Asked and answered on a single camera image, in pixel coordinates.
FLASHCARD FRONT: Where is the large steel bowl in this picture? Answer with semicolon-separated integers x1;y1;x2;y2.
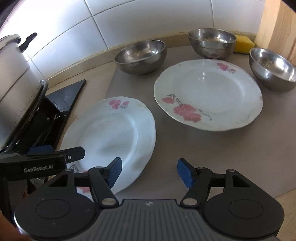
249;47;295;92

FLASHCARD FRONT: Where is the white floral plate front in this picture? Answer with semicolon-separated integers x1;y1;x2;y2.
60;96;156;194

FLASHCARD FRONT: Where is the light wooden block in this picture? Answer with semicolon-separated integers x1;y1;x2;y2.
254;0;296;65

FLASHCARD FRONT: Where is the black gas stove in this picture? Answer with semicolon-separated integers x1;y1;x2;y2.
1;79;86;154

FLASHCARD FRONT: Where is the white cooking pot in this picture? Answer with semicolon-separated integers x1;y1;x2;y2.
1;33;47;150

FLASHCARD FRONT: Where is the white floral plate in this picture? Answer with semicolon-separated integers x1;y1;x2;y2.
60;96;156;194
154;59;263;132

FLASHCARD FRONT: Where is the small steel bowl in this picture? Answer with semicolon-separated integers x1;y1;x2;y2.
115;40;167;75

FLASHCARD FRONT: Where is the yellow sponge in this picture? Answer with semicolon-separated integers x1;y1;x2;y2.
234;35;255;54

